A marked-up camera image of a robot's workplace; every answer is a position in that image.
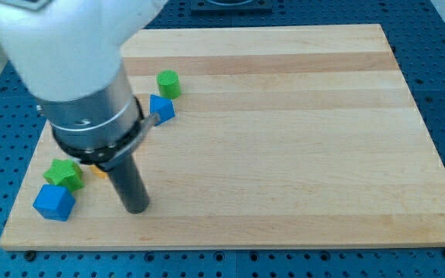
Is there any yellow hexagon block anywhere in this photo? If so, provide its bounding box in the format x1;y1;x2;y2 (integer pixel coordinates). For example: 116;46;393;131
90;164;107;179

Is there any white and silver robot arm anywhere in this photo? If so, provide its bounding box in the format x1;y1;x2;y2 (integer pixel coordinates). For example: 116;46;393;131
0;0;166;171

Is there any green star block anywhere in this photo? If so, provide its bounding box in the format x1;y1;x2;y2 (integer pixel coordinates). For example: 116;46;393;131
42;159;84;192

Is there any blue triangular block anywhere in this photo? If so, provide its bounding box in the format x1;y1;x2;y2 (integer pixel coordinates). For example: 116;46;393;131
149;94;175;126

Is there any green cylinder block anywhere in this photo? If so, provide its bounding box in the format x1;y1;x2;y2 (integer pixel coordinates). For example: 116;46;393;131
156;69;181;100

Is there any wooden board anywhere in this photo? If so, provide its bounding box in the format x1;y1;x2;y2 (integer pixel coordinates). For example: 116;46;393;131
0;24;445;251

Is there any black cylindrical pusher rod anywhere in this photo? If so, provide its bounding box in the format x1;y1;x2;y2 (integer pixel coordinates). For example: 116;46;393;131
107;155;150;214

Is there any blue cube block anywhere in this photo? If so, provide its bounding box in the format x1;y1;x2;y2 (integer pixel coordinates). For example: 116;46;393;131
32;185;76;222

